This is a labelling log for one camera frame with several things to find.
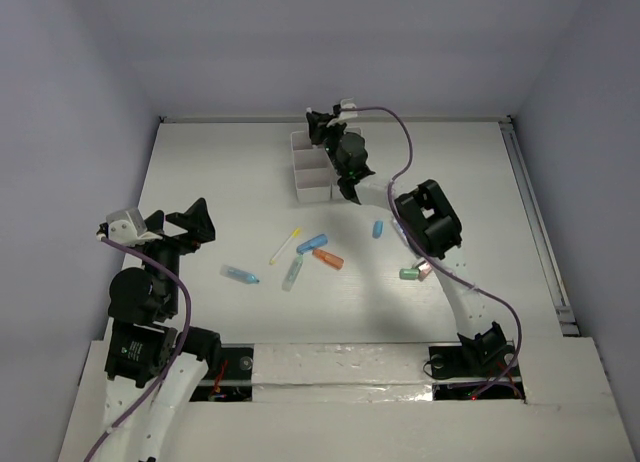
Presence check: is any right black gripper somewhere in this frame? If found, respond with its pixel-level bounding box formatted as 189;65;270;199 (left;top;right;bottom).
308;109;348;176

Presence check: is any white organizer tray right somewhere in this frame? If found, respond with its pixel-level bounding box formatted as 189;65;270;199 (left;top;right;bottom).
325;124;367;202

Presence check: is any light blue marker cap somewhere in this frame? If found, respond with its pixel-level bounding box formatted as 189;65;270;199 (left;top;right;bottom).
372;220;384;239

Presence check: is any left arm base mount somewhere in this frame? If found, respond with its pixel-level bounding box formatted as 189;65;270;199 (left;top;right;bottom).
190;345;254;402

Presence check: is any orange highlighter marker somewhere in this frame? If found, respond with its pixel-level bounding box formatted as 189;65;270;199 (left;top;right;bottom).
312;248;344;270

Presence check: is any clear glue bottle blue cap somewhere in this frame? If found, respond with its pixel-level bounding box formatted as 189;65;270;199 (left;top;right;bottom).
391;218;408;246

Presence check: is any green eraser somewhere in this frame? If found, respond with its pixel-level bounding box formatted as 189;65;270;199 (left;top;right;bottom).
399;267;420;281

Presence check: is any green clear highlighter marker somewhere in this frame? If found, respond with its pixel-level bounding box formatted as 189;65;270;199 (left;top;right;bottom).
282;254;304;292

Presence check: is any light blue marker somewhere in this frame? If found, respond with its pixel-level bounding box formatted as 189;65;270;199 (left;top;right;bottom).
220;265;260;285

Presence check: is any white organizer tray left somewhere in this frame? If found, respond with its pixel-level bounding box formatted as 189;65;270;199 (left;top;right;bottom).
290;131;332;204

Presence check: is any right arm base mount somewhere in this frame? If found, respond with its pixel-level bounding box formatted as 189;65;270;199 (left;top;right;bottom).
422;345;526;401

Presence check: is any blue highlighter marker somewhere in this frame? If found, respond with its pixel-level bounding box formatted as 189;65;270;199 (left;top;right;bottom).
296;234;328;254

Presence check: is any pink white correction tape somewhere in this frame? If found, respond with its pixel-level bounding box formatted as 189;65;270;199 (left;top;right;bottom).
413;259;432;282

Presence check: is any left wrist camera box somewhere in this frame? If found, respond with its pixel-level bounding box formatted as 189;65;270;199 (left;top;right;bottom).
97;208;155;247

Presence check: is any white organizer tray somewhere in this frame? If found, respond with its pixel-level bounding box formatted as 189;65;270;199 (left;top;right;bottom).
290;131;332;204
325;124;367;202

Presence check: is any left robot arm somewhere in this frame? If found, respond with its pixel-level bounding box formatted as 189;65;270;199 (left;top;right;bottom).
85;198;221;461

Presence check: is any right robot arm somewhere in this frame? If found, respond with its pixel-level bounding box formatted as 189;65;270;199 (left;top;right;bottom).
305;103;523;399

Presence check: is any white pen yellow cap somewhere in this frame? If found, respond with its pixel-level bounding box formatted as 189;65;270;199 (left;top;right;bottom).
269;227;301;266

